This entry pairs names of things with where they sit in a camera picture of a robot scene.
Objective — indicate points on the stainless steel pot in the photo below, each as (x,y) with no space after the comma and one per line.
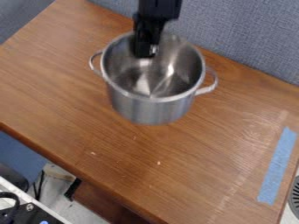
(151,90)

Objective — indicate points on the black device bottom left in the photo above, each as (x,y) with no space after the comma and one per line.
(25,213)

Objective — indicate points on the dark fan grille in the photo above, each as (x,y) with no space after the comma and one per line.
(294,198)

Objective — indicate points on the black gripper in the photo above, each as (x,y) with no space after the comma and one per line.
(153,14)

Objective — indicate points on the blue tape strip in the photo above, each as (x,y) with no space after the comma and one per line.
(277,168)

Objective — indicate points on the black round chair base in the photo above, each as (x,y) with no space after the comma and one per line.
(13,176)

